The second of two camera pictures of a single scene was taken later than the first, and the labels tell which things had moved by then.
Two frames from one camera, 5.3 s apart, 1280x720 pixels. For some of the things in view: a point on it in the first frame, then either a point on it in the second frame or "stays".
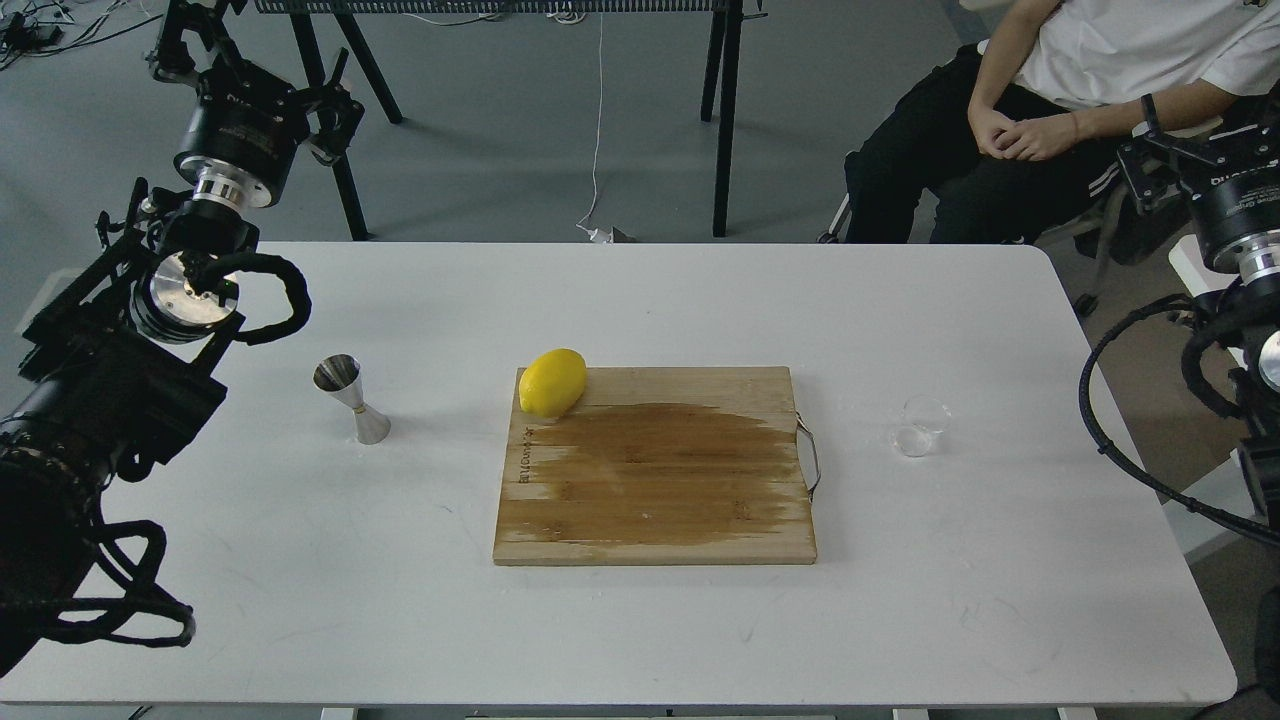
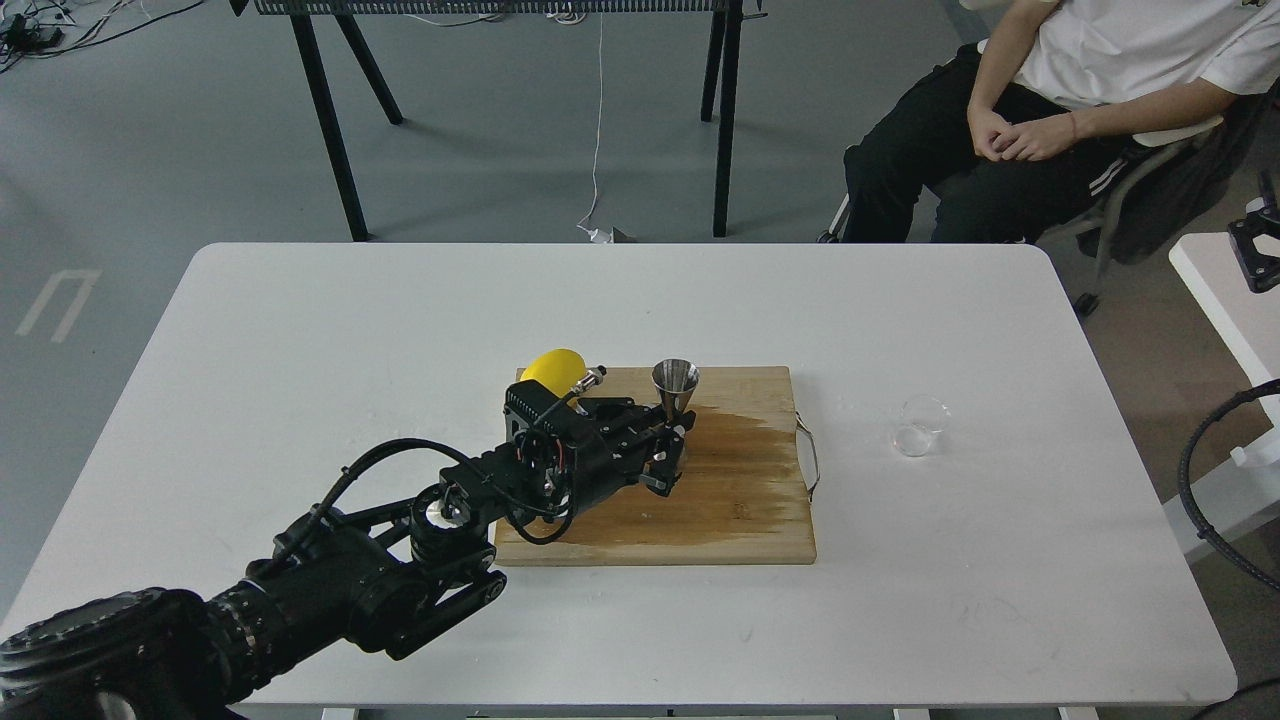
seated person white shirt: x=985 y=140 stays
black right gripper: x=1237 y=210 to x=1261 y=270
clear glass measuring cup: x=925 y=418 stays
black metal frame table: x=720 y=101 stays
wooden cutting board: x=660 y=466 stays
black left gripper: x=242 y=135 to x=577 y=451
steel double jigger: x=339 y=375 to x=675 y=380
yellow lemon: x=552 y=383 stays
